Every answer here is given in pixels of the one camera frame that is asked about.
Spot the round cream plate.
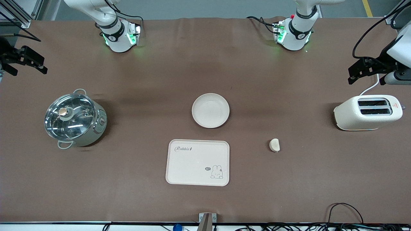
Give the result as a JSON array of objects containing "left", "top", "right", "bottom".
[{"left": 192, "top": 93, "right": 230, "bottom": 129}]

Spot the cream rabbit print tray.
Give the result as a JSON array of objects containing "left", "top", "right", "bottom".
[{"left": 166, "top": 139, "right": 230, "bottom": 186}]

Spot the cream two-slot toaster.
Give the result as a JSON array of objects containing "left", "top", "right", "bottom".
[{"left": 333, "top": 95, "right": 406, "bottom": 131}]

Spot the glass pot lid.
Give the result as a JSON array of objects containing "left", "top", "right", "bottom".
[{"left": 44, "top": 93, "right": 97, "bottom": 141}]

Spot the grey electric cooking pot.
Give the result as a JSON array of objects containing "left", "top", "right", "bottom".
[{"left": 44, "top": 89, "right": 108, "bottom": 150}]

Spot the brown table mat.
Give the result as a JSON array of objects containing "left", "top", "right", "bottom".
[{"left": 0, "top": 17, "right": 411, "bottom": 224}]

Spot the white toaster power cord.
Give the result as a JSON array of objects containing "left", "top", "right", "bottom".
[{"left": 359, "top": 74, "right": 380, "bottom": 96}]

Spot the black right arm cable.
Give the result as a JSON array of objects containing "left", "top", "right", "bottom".
[{"left": 0, "top": 12, "right": 41, "bottom": 42}]

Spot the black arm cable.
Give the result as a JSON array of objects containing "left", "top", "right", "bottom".
[
  {"left": 352, "top": 0, "right": 411, "bottom": 60},
  {"left": 0, "top": 12, "right": 41, "bottom": 42}
]

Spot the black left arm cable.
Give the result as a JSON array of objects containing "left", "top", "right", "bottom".
[{"left": 352, "top": 0, "right": 411, "bottom": 60}]

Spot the aluminium frame profile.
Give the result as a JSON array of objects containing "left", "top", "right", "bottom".
[{"left": 0, "top": 0, "right": 44, "bottom": 28}]

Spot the black base power cable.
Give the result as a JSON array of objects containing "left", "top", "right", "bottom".
[{"left": 246, "top": 16, "right": 277, "bottom": 34}]

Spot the black looped floor cable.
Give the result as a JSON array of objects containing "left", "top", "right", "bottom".
[{"left": 327, "top": 202, "right": 364, "bottom": 225}]

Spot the black cable bundle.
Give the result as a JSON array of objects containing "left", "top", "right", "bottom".
[{"left": 231, "top": 223, "right": 411, "bottom": 231}]

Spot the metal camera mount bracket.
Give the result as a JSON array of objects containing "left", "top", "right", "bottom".
[{"left": 198, "top": 213, "right": 217, "bottom": 231}]

